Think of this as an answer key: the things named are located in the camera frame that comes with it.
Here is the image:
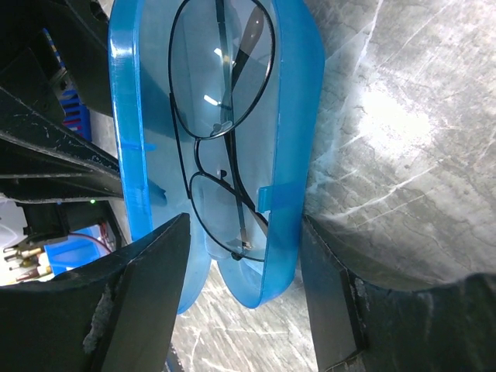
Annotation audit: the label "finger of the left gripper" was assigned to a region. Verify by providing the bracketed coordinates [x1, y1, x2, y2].
[1, 174, 123, 204]

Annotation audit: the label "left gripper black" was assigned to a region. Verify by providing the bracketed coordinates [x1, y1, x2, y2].
[1, 1, 120, 181]

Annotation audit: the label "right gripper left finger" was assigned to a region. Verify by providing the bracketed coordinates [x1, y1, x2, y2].
[1, 213, 191, 371]

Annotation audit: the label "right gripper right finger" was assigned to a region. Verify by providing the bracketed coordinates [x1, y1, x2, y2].
[300, 216, 495, 371]

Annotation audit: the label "blue translucent glasses case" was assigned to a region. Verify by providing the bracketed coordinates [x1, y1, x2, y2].
[108, 1, 325, 312]

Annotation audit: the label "black thin sunglasses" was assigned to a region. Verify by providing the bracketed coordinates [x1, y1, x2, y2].
[167, 1, 276, 263]

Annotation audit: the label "blue plastic basket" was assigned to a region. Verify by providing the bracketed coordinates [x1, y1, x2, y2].
[42, 26, 113, 276]

